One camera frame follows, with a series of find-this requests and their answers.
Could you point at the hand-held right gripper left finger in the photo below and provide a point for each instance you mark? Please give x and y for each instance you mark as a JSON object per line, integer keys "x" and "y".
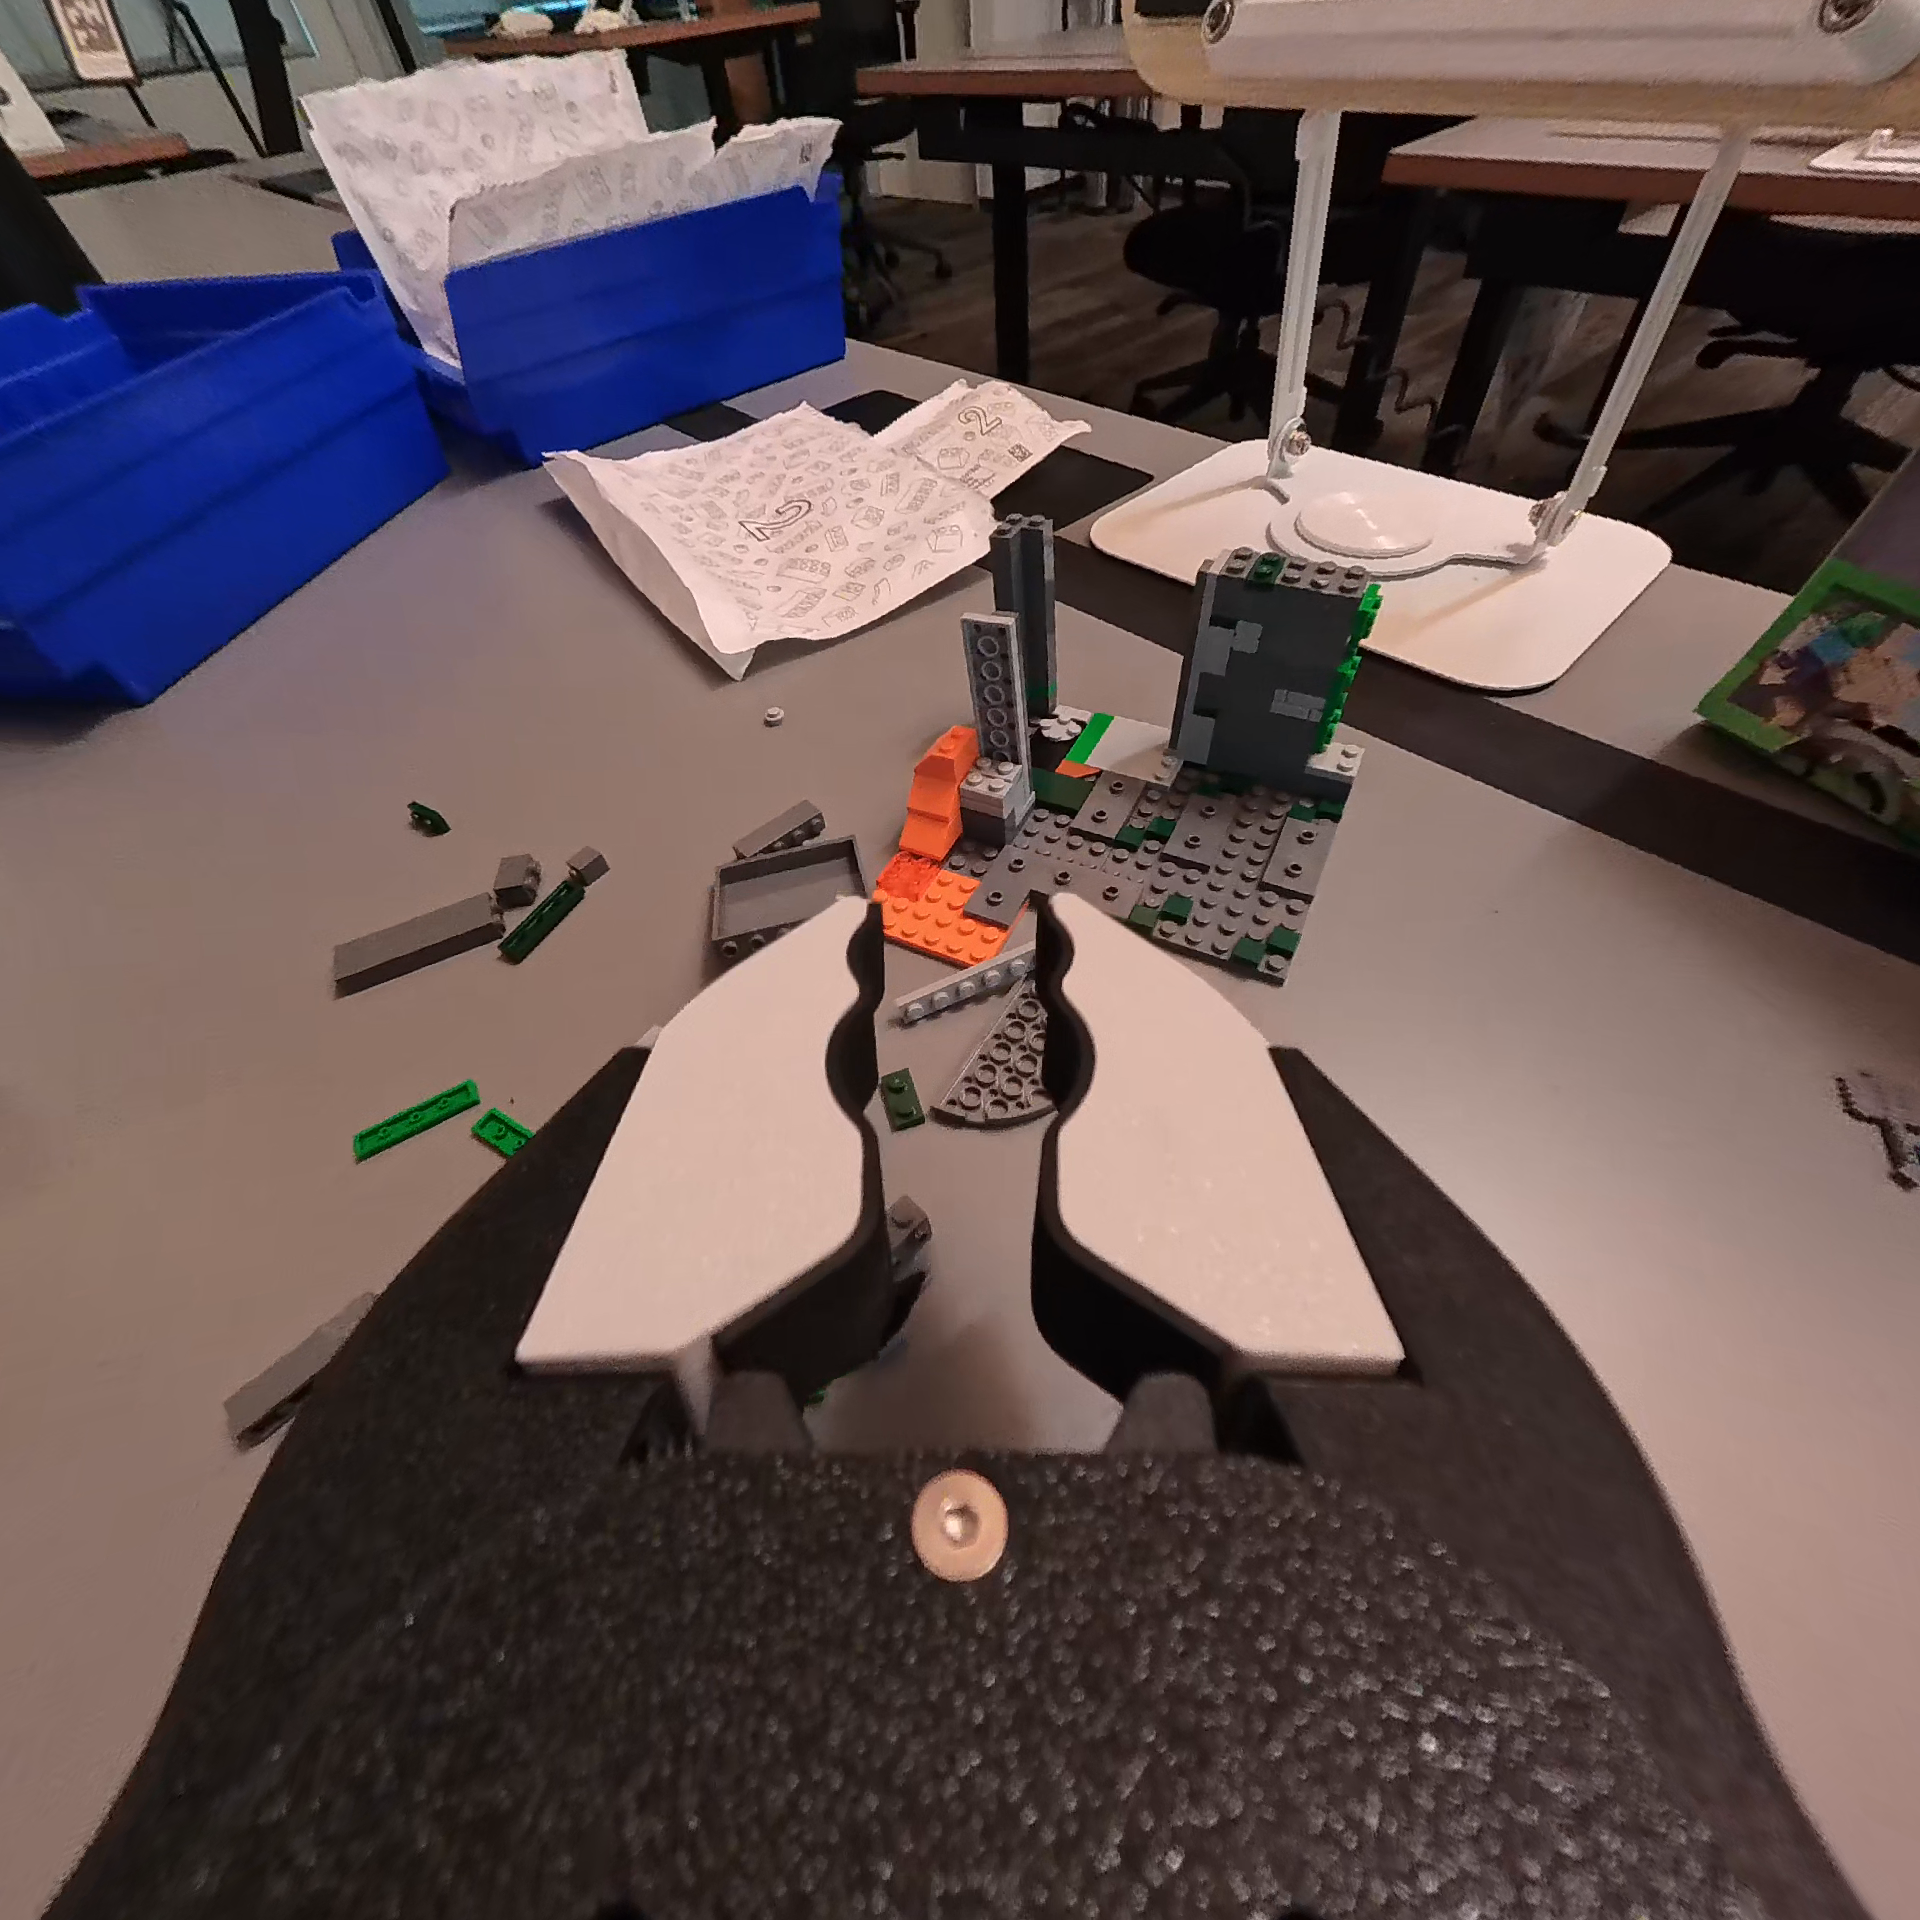
{"x": 706, "y": 1201}

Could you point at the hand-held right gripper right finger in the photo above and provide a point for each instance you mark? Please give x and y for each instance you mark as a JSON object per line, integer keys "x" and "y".
{"x": 1217, "y": 1201}

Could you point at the small dark green lego piece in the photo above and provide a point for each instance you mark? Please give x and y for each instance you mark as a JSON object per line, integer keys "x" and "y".
{"x": 901, "y": 1102}

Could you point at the dark grey half-round lego plate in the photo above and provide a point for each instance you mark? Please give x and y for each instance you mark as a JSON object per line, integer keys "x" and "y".
{"x": 1007, "y": 1066}

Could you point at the bright green long lego bar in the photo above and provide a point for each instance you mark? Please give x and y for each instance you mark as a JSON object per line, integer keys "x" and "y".
{"x": 414, "y": 1120}

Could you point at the dark green holed lego plate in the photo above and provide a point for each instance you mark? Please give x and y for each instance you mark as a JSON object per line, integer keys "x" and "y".
{"x": 546, "y": 922}

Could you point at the grey lego baseplate build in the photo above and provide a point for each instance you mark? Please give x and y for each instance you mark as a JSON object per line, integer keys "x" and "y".
{"x": 1200, "y": 871}
{"x": 1276, "y": 677}

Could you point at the thin light grey lego plate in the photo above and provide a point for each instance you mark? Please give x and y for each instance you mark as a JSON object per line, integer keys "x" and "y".
{"x": 961, "y": 990}

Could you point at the orange lego plate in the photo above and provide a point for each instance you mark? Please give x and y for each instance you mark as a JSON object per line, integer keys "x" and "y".
{"x": 937, "y": 900}

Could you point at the orange lego slope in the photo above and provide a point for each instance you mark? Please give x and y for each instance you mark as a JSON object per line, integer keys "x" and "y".
{"x": 947, "y": 796}

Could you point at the dark blue-grey lego bar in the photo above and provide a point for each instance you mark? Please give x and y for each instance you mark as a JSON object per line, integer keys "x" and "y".
{"x": 1024, "y": 646}

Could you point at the small orange lego piece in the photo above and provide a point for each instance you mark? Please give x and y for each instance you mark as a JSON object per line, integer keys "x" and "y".
{"x": 1884, "y": 1116}

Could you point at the lego set box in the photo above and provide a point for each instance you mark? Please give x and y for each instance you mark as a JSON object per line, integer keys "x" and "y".
{"x": 1817, "y": 690}

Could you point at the white printed paper bag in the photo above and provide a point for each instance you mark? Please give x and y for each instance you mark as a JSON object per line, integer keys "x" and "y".
{"x": 781, "y": 526}
{"x": 976, "y": 437}

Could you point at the blue storage bin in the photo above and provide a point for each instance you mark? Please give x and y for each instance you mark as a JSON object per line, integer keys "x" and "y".
{"x": 630, "y": 330}
{"x": 180, "y": 480}

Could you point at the dark grey lego window frame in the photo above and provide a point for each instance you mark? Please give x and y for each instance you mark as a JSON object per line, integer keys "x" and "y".
{"x": 786, "y": 895}

